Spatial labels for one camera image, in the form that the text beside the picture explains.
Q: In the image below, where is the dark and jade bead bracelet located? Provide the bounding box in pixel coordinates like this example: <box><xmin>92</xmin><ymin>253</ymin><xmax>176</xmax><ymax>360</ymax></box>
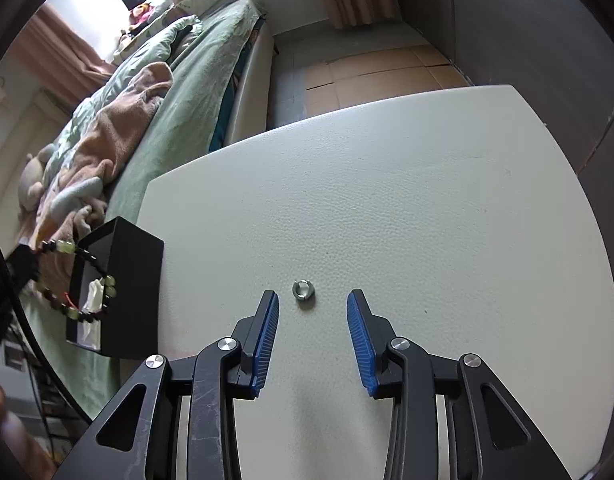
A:
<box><xmin>34</xmin><ymin>238</ymin><xmax>120</xmax><ymax>323</ymax></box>

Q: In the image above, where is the small silver ring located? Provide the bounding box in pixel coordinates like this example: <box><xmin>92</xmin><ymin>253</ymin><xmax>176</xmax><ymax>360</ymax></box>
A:
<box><xmin>291</xmin><ymin>277</ymin><xmax>316</xmax><ymax>304</ymax></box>

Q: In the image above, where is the black jewelry box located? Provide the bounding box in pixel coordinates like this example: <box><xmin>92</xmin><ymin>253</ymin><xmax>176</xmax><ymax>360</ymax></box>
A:
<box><xmin>65</xmin><ymin>217</ymin><xmax>164</xmax><ymax>360</ymax></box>

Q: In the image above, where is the person's left hand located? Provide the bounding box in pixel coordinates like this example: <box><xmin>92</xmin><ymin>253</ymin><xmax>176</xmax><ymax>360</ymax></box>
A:
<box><xmin>0</xmin><ymin>385</ymin><xmax>56</xmax><ymax>479</ymax></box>

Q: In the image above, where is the beige plush toy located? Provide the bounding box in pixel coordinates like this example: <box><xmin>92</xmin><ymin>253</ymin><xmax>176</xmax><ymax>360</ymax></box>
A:
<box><xmin>18</xmin><ymin>143</ymin><xmax>57</xmax><ymax>212</ymax></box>

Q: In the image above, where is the pink fleece blanket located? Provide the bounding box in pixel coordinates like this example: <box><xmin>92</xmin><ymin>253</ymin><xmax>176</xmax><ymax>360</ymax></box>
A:
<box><xmin>28</xmin><ymin>62</ymin><xmax>175</xmax><ymax>256</ymax></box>

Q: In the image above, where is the pink curtain left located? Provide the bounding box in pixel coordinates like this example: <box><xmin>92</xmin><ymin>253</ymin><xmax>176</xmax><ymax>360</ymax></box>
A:
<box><xmin>8</xmin><ymin>3</ymin><xmax>116</xmax><ymax>108</ymax></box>

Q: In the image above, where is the light green quilt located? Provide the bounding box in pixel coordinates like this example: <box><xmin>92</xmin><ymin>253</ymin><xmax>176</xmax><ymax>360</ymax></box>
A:
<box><xmin>42</xmin><ymin>16</ymin><xmax>203</xmax><ymax>188</ymax></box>

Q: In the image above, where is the bed with green sheet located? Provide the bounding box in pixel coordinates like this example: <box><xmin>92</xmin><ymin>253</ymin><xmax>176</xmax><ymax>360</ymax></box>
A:
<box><xmin>21</xmin><ymin>0</ymin><xmax>265</xmax><ymax>419</ymax></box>

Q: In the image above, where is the flattened cardboard on floor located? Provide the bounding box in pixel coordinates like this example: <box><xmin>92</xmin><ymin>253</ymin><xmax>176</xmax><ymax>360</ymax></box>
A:
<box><xmin>305</xmin><ymin>44</ymin><xmax>468</xmax><ymax>117</ymax></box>

